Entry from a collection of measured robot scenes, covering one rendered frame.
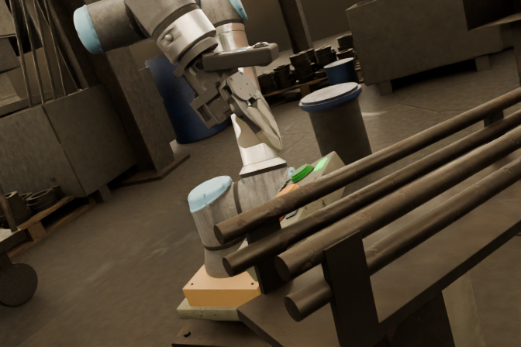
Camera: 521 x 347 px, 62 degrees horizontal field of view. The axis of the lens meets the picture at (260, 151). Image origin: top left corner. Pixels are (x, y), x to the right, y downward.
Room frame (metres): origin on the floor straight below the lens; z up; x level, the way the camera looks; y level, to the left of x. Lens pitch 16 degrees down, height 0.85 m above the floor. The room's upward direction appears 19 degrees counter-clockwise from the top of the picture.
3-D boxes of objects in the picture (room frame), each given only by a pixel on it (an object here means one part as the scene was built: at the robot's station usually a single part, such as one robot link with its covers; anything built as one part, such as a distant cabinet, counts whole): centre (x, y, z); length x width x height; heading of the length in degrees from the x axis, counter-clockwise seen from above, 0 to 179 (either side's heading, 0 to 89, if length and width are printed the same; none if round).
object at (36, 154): (3.77, 1.40, 0.43); 1.23 x 0.93 x 0.87; 151
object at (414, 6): (3.64, -1.62, 0.39); 1.03 x 0.83 x 0.79; 67
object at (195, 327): (1.26, 0.20, 0.04); 0.40 x 0.40 x 0.08; 61
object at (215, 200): (1.26, 0.18, 0.37); 0.17 x 0.15 x 0.18; 81
